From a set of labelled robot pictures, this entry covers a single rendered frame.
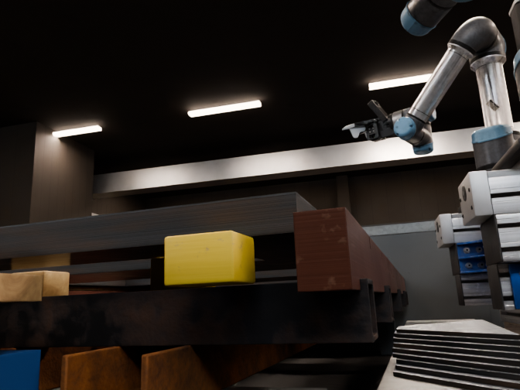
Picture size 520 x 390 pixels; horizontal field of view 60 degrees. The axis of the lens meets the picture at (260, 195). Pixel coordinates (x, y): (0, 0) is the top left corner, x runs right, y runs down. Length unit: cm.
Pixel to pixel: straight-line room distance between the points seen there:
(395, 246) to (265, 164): 696
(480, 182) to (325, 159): 766
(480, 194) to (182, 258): 73
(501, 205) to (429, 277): 101
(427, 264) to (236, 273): 164
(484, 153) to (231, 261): 128
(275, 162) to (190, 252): 840
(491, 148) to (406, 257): 62
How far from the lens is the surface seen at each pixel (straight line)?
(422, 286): 195
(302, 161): 865
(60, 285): 71
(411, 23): 106
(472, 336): 54
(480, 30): 175
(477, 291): 146
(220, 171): 903
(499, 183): 100
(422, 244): 196
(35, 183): 835
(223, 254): 35
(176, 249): 37
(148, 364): 37
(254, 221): 39
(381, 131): 191
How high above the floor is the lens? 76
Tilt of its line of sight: 13 degrees up
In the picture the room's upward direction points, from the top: 3 degrees counter-clockwise
